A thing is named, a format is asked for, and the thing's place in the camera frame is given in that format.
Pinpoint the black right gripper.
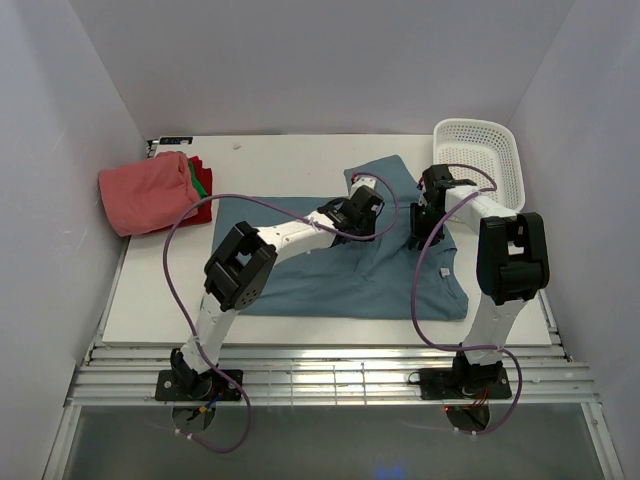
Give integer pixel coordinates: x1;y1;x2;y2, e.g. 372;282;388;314
409;202;451;251

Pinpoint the blue t shirt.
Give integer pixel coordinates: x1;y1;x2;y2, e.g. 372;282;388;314
244;155;468;321

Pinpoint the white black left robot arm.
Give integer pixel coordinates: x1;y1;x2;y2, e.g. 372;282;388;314
170;177;384;400

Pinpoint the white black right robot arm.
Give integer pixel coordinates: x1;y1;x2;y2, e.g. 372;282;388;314
408;164;550;400

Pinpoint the white perforated plastic basket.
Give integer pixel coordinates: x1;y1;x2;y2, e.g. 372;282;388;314
433;118;526;232

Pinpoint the dark red folded t shirt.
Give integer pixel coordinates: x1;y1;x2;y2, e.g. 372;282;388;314
180;156;213;227

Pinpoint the green folded t shirt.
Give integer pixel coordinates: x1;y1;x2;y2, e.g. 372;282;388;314
188;157;209;198

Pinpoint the blue label sticker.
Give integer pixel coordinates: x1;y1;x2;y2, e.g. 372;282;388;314
159;136;193;145

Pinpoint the pink folded t shirt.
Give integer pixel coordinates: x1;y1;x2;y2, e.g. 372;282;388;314
98;152;200;237

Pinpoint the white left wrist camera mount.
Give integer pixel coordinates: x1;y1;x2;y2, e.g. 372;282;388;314
349;173;377;197

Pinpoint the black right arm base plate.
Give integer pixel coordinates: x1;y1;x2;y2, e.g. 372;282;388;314
407;366;512;400

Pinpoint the aluminium table front rail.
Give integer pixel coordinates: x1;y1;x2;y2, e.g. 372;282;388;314
67;343;600;407

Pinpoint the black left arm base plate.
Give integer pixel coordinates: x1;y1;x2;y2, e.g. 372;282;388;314
154;370;242;403

